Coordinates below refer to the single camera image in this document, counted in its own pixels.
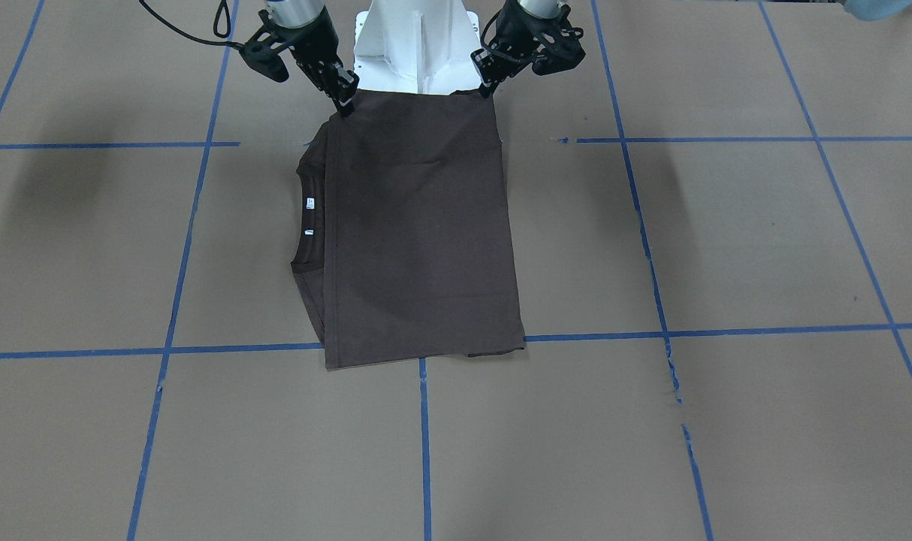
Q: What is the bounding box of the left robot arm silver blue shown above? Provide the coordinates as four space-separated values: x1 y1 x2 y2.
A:
470 1 585 98

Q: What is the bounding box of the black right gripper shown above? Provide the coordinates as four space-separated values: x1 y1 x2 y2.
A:
275 20 360 117

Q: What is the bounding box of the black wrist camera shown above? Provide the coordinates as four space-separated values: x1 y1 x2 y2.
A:
532 25 586 76
238 27 290 83

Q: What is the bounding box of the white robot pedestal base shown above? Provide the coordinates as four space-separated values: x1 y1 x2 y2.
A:
353 1 482 95

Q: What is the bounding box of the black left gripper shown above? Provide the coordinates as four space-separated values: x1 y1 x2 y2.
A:
473 4 561 98

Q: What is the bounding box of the black braided cable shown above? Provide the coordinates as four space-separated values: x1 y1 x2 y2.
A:
139 0 246 50

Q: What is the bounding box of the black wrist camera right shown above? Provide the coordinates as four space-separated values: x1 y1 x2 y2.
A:
238 27 290 83

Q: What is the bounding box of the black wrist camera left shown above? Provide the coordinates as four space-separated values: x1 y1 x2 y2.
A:
532 25 586 76

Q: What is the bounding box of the dark brown t-shirt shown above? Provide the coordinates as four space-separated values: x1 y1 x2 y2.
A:
291 90 524 370

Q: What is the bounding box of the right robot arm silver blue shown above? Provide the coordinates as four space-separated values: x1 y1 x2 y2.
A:
251 1 359 117

